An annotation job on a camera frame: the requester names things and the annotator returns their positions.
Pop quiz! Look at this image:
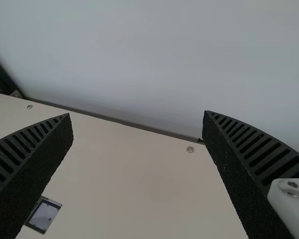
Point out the black post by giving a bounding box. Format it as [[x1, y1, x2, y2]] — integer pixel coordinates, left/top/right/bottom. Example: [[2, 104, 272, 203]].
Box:
[[0, 47, 22, 97]]

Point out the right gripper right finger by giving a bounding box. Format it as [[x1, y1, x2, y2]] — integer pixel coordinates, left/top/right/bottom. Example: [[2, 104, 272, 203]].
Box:
[[201, 110, 299, 239]]

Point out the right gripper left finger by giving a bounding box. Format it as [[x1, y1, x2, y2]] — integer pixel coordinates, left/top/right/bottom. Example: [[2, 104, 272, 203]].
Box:
[[0, 112, 74, 239]]

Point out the small square scanner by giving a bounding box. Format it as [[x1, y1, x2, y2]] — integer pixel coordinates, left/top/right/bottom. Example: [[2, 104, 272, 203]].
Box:
[[24, 195, 63, 235]]

